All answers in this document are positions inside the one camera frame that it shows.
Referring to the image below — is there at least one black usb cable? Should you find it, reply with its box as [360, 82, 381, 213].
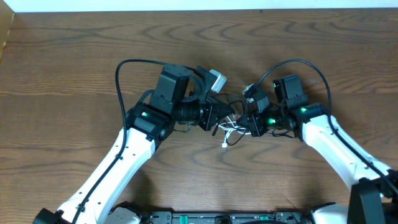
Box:
[211, 92, 249, 147]

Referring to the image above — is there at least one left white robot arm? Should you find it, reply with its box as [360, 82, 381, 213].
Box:
[34, 63, 234, 223]

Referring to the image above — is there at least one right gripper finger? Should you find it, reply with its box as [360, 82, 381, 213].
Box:
[236, 113, 252, 123]
[238, 121, 255, 136]

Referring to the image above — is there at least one white usb cable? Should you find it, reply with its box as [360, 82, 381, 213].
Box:
[217, 114, 252, 151]

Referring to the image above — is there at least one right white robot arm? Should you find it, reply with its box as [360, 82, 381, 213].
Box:
[237, 75, 397, 223]

